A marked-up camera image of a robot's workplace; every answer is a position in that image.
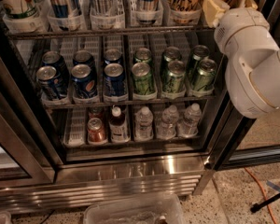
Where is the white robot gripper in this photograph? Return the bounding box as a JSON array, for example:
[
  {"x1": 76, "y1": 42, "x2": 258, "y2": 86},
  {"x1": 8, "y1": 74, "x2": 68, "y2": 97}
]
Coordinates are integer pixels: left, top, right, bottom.
[{"x1": 203, "y1": 0, "x2": 279, "y2": 58}]

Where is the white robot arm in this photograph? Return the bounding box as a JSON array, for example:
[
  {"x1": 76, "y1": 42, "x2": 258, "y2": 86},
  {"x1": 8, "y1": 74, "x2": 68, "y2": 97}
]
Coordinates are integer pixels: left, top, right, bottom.
[{"x1": 203, "y1": 0, "x2": 280, "y2": 119}]

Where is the green can column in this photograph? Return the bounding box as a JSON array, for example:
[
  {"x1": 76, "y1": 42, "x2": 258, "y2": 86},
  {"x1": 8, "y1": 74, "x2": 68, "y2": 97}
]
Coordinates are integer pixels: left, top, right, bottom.
[
  {"x1": 132, "y1": 63, "x2": 155, "y2": 95},
  {"x1": 162, "y1": 60, "x2": 186, "y2": 93},
  {"x1": 191, "y1": 59, "x2": 217, "y2": 91},
  {"x1": 133, "y1": 48, "x2": 152, "y2": 64},
  {"x1": 160, "y1": 47, "x2": 182, "y2": 75},
  {"x1": 187, "y1": 45, "x2": 210, "y2": 79}
]

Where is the blue can column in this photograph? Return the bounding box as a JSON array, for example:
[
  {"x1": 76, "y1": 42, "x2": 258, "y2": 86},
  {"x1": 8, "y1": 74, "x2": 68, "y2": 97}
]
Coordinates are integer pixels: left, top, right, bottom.
[
  {"x1": 104, "y1": 49, "x2": 123, "y2": 65},
  {"x1": 104, "y1": 63, "x2": 127, "y2": 97}
]

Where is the silver striped slim can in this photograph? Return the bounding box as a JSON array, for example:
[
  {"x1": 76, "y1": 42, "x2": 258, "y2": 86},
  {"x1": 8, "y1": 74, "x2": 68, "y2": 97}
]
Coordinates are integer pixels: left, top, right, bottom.
[{"x1": 89, "y1": 0, "x2": 118, "y2": 17}]

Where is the blue pepsi can back middle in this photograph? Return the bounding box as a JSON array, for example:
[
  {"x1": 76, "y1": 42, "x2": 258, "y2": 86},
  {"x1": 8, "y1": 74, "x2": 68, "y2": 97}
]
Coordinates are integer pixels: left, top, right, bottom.
[{"x1": 73, "y1": 49, "x2": 95, "y2": 67}]

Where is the blue pepsi can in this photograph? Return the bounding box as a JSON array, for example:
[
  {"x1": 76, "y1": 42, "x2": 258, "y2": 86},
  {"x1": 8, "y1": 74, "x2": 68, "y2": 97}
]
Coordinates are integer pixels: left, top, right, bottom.
[
  {"x1": 36, "y1": 65, "x2": 67, "y2": 101},
  {"x1": 71, "y1": 64, "x2": 97, "y2": 99},
  {"x1": 42, "y1": 50, "x2": 70, "y2": 82},
  {"x1": 73, "y1": 49, "x2": 95, "y2": 67}
]

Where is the stainless steel fridge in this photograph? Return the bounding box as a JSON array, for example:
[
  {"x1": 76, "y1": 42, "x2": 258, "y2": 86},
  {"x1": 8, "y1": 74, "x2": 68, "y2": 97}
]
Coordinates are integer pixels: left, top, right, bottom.
[{"x1": 0, "y1": 0, "x2": 280, "y2": 214}]

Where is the blue pepsi can front middle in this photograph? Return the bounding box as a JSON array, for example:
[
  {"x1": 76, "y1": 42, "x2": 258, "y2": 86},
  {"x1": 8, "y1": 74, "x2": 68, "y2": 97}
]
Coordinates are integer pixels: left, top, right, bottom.
[{"x1": 71, "y1": 64, "x2": 97, "y2": 99}]

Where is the blue silver slim can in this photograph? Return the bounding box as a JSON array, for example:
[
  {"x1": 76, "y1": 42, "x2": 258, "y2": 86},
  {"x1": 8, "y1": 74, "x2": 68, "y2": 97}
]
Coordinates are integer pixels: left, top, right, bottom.
[{"x1": 50, "y1": 0, "x2": 81, "y2": 31}]

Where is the red can back bottom shelf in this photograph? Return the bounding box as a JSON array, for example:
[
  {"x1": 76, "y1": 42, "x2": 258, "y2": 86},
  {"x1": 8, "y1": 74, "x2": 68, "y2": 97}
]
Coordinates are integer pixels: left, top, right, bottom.
[{"x1": 89, "y1": 106, "x2": 104, "y2": 119}]

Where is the red can shelf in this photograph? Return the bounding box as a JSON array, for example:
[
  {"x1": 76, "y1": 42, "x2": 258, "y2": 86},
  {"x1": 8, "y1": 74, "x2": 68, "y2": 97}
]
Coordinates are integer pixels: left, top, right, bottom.
[
  {"x1": 87, "y1": 118, "x2": 106, "y2": 143},
  {"x1": 89, "y1": 106, "x2": 104, "y2": 119}
]

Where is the blue pepsi can back left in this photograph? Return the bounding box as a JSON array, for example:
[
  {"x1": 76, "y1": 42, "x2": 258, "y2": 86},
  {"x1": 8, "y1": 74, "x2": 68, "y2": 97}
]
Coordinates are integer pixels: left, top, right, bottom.
[{"x1": 42, "y1": 50, "x2": 70, "y2": 82}]

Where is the red can front bottom shelf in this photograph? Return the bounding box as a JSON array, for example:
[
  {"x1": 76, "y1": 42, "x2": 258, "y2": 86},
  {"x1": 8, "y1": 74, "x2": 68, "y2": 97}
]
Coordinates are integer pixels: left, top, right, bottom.
[{"x1": 87, "y1": 118, "x2": 106, "y2": 143}]

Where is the blue pepsi can front left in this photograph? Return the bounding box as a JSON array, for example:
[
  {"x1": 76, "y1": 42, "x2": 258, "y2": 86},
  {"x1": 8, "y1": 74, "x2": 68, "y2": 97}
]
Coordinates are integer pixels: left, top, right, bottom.
[{"x1": 36, "y1": 65, "x2": 67, "y2": 101}]

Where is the clear water bottle right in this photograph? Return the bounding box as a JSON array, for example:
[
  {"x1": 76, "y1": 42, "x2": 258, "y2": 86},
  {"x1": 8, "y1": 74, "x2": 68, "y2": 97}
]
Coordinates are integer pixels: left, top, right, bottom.
[{"x1": 177, "y1": 103, "x2": 202, "y2": 138}]

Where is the clear water bottle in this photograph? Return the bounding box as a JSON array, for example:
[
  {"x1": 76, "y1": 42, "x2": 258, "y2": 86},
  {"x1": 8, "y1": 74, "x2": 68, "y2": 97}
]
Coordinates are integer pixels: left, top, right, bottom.
[
  {"x1": 157, "y1": 105, "x2": 179, "y2": 140},
  {"x1": 135, "y1": 106, "x2": 153, "y2": 141},
  {"x1": 177, "y1": 103, "x2": 202, "y2": 138}
]

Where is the clear water bottle middle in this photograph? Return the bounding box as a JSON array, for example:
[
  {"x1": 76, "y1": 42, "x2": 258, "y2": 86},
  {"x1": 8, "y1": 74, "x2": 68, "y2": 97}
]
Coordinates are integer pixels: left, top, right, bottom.
[{"x1": 157, "y1": 105, "x2": 179, "y2": 140}]

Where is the clear water bottle left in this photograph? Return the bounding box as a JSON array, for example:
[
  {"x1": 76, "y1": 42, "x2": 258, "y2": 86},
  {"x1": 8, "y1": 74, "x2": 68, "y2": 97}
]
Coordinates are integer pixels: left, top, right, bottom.
[{"x1": 135, "y1": 106, "x2": 153, "y2": 141}]

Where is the brown tea bottle white cap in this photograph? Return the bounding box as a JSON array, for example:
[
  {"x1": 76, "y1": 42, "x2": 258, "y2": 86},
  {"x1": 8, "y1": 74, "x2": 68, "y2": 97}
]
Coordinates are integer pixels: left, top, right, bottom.
[{"x1": 109, "y1": 106, "x2": 129, "y2": 143}]

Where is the black tripod leg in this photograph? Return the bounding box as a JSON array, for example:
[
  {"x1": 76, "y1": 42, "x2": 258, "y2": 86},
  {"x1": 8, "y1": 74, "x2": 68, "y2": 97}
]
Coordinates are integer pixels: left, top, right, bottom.
[{"x1": 250, "y1": 193, "x2": 280, "y2": 213}]

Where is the clear plastic bin on floor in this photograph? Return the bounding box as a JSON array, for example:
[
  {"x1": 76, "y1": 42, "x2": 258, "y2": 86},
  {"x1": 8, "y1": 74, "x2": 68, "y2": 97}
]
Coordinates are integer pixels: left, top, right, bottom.
[{"x1": 83, "y1": 193, "x2": 187, "y2": 224}]

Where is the orange cable on floor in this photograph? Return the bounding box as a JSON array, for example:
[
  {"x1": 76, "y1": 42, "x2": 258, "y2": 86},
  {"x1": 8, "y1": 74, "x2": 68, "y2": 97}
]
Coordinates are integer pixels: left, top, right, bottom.
[{"x1": 244, "y1": 167, "x2": 278, "y2": 224}]

